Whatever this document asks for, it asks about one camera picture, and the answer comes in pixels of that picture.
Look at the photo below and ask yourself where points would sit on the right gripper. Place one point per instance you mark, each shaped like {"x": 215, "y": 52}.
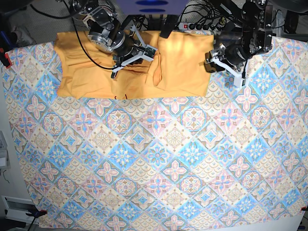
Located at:
{"x": 130, "y": 50}

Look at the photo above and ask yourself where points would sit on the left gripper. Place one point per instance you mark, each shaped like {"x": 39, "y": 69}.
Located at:
{"x": 233, "y": 59}

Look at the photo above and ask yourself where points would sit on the yellow T-shirt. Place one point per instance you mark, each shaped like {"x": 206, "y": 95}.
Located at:
{"x": 177, "y": 69}

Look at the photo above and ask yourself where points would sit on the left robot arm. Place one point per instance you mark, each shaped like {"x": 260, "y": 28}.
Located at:
{"x": 254, "y": 31}

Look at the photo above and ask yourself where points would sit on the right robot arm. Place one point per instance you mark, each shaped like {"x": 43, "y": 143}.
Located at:
{"x": 100, "y": 18}

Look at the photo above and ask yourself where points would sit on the white power strip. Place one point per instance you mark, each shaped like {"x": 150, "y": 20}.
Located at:
{"x": 200, "y": 26}

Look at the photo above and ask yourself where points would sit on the patterned tile tablecloth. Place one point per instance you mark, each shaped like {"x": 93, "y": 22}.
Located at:
{"x": 233, "y": 157}

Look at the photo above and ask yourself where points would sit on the red clamp upper left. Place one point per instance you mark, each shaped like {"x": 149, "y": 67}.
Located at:
{"x": 4, "y": 58}

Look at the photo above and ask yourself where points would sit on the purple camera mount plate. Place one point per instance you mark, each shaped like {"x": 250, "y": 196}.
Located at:
{"x": 134, "y": 7}

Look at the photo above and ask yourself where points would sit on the black bracket at table edge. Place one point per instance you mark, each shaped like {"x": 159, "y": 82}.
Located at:
{"x": 168, "y": 26}

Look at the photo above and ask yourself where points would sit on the white rail lower left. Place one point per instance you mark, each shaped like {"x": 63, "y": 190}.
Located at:
{"x": 17, "y": 208}

